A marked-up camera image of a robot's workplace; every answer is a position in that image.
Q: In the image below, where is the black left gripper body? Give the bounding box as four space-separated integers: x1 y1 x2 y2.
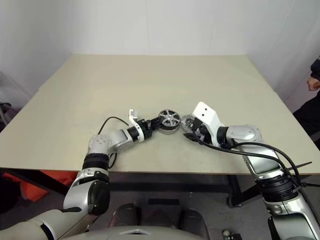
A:
136 118 158 141

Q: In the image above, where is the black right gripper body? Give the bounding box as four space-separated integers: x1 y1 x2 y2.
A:
190 117 214 146

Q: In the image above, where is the grey toothed gear plate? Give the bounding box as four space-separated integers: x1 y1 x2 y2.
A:
180 113 197 133

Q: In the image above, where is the silver spoked rotor wheel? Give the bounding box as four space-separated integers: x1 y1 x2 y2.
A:
157 109 181 129

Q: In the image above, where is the person's bare hand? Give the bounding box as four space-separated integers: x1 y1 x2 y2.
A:
306 76 320 92

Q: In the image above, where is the dark rounded shape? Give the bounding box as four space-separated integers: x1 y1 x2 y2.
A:
112 203 143 227
179 207 210 230

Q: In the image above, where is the small green black device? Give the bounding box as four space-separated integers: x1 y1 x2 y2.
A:
222 229 242 240

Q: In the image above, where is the person in dark clothes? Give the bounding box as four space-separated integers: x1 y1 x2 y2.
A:
292 88 320 143

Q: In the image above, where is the grey robot torso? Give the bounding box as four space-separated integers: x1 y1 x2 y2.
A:
0 208 208 240

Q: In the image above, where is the orange object under table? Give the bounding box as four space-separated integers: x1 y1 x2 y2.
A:
2 169 77 201

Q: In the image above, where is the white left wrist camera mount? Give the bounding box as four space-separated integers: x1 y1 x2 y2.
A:
128 109 146 142

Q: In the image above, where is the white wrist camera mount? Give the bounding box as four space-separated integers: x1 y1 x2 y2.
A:
193 101 223 147
128 109 146 142

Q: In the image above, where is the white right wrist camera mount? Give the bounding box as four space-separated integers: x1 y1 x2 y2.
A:
193 101 223 147

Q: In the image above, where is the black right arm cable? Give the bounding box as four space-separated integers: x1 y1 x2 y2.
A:
197 137 320 221

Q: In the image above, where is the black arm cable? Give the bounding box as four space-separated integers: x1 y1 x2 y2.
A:
197 137 320 221
98 116 131 168

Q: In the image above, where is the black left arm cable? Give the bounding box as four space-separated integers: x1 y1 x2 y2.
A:
98 116 131 168

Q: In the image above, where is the black metal table frame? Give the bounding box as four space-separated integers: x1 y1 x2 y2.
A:
0 168 320 208

